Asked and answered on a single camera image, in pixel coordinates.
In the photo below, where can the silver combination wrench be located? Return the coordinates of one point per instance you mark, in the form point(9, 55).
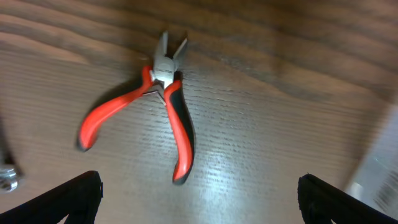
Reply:
point(11, 174)

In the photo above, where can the red handled cutting pliers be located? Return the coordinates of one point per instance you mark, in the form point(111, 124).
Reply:
point(164, 78)

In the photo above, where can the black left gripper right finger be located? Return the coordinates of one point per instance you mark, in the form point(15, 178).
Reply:
point(322, 203)

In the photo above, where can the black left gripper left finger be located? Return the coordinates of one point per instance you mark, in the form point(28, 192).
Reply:
point(75, 201)

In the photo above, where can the clear plastic container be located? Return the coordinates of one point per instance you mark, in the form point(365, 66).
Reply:
point(374, 178)

